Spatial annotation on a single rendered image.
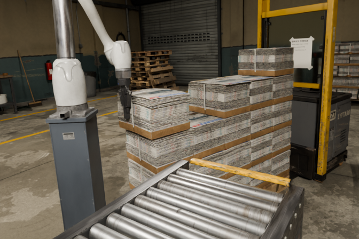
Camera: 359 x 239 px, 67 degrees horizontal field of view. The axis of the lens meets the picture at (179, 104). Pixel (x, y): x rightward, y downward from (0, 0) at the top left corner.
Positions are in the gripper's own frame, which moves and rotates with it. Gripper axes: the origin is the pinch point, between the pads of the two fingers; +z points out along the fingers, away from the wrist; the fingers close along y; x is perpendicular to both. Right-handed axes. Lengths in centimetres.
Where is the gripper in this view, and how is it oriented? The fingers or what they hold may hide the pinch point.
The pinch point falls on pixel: (126, 112)
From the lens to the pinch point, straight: 163.8
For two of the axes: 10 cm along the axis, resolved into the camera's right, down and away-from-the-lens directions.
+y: -6.2, -1.3, 7.7
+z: 0.4, 9.8, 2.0
